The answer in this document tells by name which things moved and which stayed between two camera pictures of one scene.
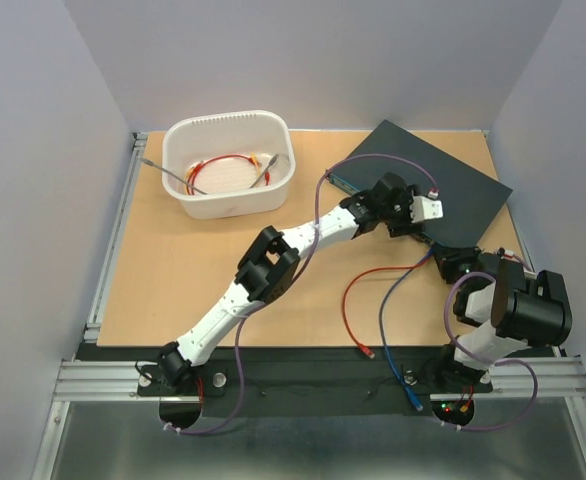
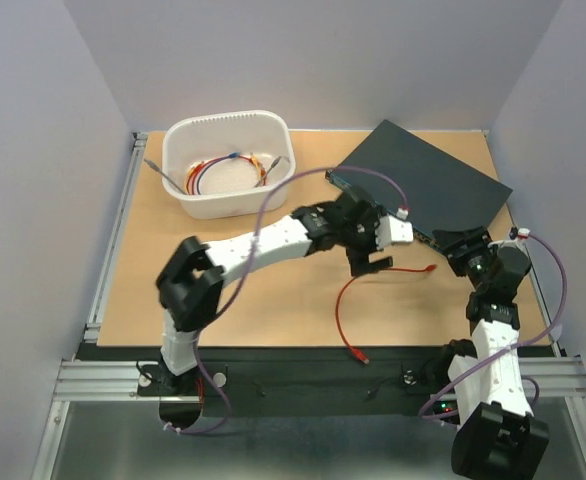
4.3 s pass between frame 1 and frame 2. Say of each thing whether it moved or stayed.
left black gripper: moved
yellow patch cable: stayed
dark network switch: stayed
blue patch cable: moved
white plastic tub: stayed
